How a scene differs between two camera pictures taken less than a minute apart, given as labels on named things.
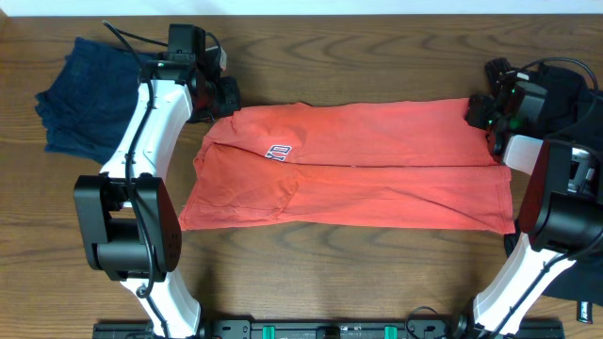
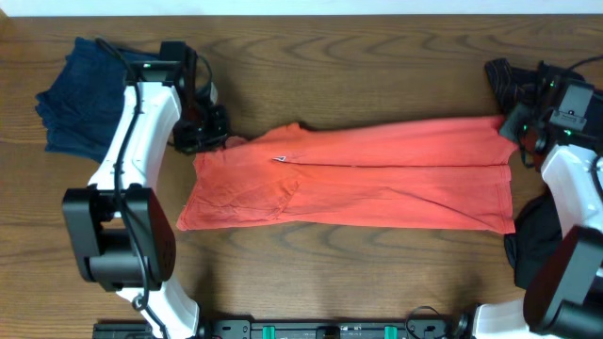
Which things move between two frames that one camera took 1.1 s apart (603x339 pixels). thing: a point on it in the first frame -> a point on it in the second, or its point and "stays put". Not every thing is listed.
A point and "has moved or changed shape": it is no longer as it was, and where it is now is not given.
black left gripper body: x=221 y=101 -> x=202 y=130
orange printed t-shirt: x=291 y=166 has moved or changed shape
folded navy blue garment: x=86 y=107 stays put
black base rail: x=332 y=329 stays put
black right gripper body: x=485 y=116 -> x=521 y=121
